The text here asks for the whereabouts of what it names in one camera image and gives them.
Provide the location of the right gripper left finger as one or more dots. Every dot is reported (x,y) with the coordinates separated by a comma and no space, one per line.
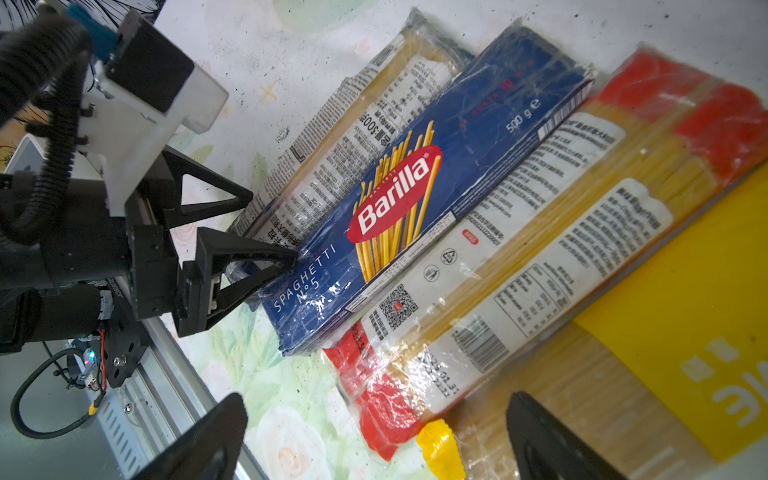
(210,449)

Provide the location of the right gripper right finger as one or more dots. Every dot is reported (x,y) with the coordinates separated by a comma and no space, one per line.
(545,448)

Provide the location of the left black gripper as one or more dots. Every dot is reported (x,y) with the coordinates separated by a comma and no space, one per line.
(90,198)

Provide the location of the clear spaghetti bag white label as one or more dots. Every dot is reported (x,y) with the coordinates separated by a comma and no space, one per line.
(353,129)

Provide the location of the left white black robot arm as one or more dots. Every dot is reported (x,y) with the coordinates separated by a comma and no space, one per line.
(250,265)

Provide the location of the yellow spaghetti bag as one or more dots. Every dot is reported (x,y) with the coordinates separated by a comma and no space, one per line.
(664,376)

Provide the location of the red-ended clear spaghetti bag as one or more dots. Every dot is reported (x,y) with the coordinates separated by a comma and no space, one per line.
(657,141)

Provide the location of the blue Barilla spaghetti bag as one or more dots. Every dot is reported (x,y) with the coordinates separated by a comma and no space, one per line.
(488,120)

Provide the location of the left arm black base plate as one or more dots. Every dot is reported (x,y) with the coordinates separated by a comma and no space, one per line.
(126,341)

